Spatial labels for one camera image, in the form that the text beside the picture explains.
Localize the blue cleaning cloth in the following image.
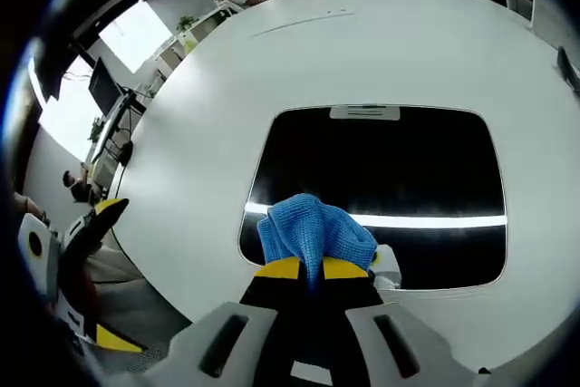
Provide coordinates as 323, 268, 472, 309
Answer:
256, 193, 380, 294

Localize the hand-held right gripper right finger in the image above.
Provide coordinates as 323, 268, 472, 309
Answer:
312, 256, 484, 387

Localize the grey desk partition panel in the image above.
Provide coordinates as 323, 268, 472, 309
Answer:
531, 0, 580, 52

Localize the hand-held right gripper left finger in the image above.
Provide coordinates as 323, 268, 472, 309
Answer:
140, 256, 313, 387

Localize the black cable with plug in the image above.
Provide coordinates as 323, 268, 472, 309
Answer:
108, 140, 136, 198

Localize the dark curved object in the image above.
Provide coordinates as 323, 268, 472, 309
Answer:
556, 45, 580, 99

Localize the black monitor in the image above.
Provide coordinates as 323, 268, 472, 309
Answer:
87, 56, 124, 117

